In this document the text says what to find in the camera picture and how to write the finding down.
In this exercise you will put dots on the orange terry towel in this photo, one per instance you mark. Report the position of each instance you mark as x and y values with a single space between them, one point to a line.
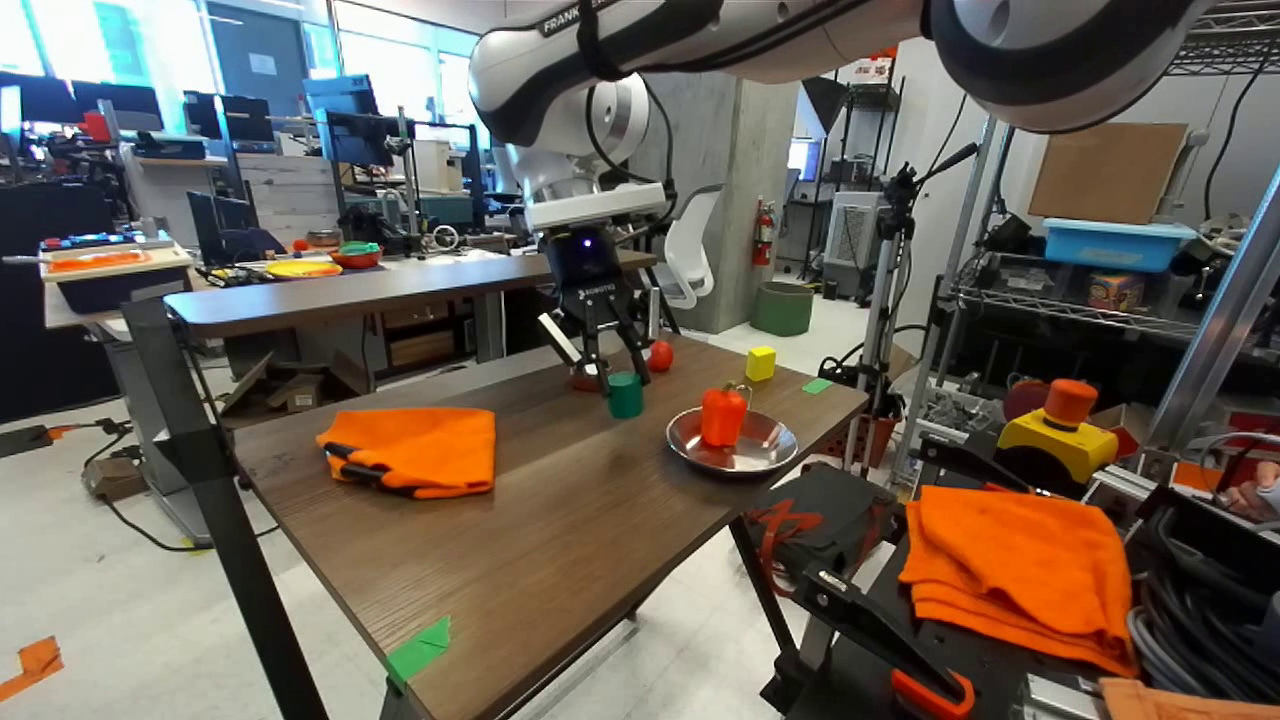
1174 700

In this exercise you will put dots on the tall aluminium extrusion post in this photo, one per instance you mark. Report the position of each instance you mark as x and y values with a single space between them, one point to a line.
1223 320

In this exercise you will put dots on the silver metal pan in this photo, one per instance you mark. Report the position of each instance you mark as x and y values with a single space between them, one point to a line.
762 445

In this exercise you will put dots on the grey bench table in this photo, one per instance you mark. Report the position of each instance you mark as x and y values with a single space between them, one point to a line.
362 286

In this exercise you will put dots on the white chair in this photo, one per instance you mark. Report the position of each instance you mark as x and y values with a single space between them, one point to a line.
689 260

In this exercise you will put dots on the folded orange cloth black trim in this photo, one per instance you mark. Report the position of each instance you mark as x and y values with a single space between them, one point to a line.
415 449

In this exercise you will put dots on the red fire extinguisher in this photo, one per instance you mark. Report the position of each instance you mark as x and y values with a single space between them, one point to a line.
762 232

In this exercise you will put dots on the black tripod with camera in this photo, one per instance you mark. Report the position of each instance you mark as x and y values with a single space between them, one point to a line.
889 304

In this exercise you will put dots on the red toy tomato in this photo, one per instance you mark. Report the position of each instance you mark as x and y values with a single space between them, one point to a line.
663 359

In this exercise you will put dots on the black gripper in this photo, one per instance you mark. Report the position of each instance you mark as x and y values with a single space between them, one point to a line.
585 266

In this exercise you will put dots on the yellow plate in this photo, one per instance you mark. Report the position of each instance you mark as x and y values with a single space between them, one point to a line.
307 266

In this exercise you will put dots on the red bowl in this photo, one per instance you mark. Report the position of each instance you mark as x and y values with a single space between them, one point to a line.
357 252

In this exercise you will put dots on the brown cardboard sheet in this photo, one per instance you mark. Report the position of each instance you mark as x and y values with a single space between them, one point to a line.
1105 168

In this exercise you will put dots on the yellow cube block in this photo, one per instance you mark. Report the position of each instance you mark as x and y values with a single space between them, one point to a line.
762 362

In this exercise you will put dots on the green box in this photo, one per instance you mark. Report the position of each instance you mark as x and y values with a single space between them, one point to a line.
782 309

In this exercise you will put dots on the yellow emergency stop red button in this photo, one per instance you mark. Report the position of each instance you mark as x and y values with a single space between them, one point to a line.
1062 438

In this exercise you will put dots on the orange toy pepper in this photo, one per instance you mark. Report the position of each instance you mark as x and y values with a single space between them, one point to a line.
724 417

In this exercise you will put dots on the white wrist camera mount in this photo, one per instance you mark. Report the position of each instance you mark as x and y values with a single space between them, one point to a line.
594 204

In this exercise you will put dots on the orange floor tape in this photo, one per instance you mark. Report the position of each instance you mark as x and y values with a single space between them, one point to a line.
28 666

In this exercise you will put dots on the flat orange cloth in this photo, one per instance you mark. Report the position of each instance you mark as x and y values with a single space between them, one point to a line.
1014 562

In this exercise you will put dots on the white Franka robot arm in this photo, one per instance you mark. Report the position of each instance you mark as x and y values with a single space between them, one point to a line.
747 28

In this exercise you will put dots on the blue plastic bin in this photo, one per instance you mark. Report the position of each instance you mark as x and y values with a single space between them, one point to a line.
1116 245

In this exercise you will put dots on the tray box with orange content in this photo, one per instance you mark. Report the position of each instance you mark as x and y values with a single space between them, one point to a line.
114 260

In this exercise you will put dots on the wooden table black frame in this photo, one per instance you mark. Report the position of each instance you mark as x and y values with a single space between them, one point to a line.
532 532

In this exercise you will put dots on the green cylinder block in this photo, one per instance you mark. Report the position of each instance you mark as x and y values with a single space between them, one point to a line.
625 393

